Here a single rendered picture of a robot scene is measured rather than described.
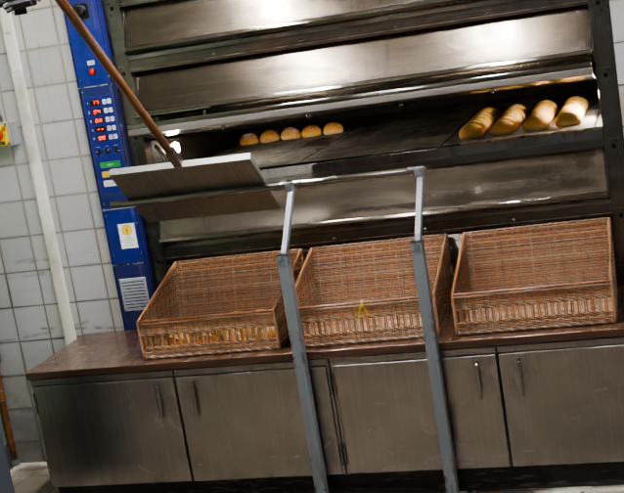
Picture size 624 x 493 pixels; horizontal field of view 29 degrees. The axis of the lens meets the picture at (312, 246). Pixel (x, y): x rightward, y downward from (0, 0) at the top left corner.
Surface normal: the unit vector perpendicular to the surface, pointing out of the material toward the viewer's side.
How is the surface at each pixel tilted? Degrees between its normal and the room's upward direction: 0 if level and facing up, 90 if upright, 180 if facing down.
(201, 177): 139
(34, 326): 90
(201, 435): 90
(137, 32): 70
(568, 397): 92
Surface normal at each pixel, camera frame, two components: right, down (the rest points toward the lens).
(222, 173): -0.05, 0.88
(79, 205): -0.26, 0.22
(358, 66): -0.29, -0.12
